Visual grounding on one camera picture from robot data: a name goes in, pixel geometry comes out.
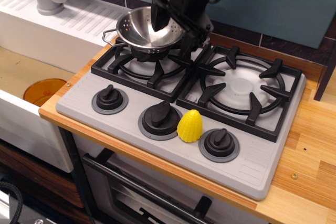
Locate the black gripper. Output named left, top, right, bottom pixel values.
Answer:
left=151, top=0, right=212, bottom=58

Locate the black left burner grate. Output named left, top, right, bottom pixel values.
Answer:
left=91, top=41, right=211, bottom=102

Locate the black burner grate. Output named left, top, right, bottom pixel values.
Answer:
left=91, top=41, right=211, bottom=102
left=176, top=45, right=306, bottom=142

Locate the black middle stove knob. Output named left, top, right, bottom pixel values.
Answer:
left=138, top=101, right=182, bottom=141

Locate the black stove knob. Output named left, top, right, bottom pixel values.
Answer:
left=138, top=101, right=182, bottom=141
left=91, top=84, right=129, bottom=115
left=198, top=128, right=240, bottom=163

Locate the grey toy stove top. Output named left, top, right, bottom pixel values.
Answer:
left=55, top=37, right=307, bottom=200

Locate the black left stove knob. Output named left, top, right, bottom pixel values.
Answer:
left=91, top=84, right=129, bottom=115

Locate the black right burner grate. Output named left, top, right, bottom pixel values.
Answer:
left=176, top=45, right=306, bottom=142

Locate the yellow toy corn cob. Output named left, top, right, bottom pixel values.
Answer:
left=177, top=109, right=203, bottom=143

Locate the black right stove knob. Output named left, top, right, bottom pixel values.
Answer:
left=198, top=128, right=240, bottom=163

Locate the white toy sink unit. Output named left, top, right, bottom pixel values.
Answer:
left=1, top=0, right=127, bottom=173

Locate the orange plastic bowl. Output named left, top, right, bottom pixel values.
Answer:
left=23, top=78, right=66, bottom=107

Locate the toy oven door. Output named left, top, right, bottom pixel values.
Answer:
left=81, top=148, right=265, bottom=223

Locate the steel colander with handles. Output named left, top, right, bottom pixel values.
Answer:
left=102, top=6, right=184, bottom=61

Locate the dark wooden post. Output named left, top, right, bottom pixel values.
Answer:
left=313, top=22, right=336, bottom=102

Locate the black braided cable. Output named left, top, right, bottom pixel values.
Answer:
left=0, top=180, right=24, bottom=224

